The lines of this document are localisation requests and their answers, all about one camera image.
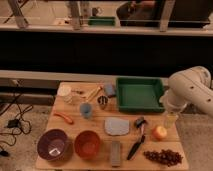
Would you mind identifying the blue grey small block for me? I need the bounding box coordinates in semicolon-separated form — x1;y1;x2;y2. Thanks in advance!
104;84;116;98

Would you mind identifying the blue grey cup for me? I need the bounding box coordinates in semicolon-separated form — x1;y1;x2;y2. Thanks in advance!
80;103;92;119

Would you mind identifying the grey rectangular sponge block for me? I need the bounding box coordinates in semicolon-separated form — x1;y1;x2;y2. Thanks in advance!
110;141;121;167

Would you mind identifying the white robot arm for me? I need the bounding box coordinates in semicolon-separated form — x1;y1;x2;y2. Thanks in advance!
160;66;213;129

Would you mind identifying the person in dark clothes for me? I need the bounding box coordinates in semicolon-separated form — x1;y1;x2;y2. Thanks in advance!
116;0;162;27

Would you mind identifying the orange carrot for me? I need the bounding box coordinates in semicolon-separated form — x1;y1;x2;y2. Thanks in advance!
53;113;74;125

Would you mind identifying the dark red grape bunch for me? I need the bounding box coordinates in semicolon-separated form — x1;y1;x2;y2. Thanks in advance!
143;150;183;167

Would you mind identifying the red yellow apple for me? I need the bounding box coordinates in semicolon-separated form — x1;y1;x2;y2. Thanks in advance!
152;126;167;140

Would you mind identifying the orange bowl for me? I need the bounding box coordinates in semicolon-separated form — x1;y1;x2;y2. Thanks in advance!
74;130;101;160

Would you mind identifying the wooden spoon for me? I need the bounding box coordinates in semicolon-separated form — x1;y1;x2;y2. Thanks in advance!
86;86;102;102

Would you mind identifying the purple bowl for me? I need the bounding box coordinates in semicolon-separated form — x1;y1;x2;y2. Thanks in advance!
37;129;70;161

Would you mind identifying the green plastic tray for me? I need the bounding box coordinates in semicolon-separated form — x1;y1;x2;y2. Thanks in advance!
116;77;164;113

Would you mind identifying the black power adapter with cables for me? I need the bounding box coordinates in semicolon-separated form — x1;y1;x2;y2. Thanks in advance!
0;93;34;158

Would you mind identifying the grey blue flat plate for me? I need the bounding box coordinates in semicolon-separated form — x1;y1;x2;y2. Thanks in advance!
104;117;130;136

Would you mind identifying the green bin in background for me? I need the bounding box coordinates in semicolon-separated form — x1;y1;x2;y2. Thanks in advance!
88;16;115;26

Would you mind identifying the black handled knife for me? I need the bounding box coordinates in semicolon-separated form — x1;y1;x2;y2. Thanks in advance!
127;117;147;160

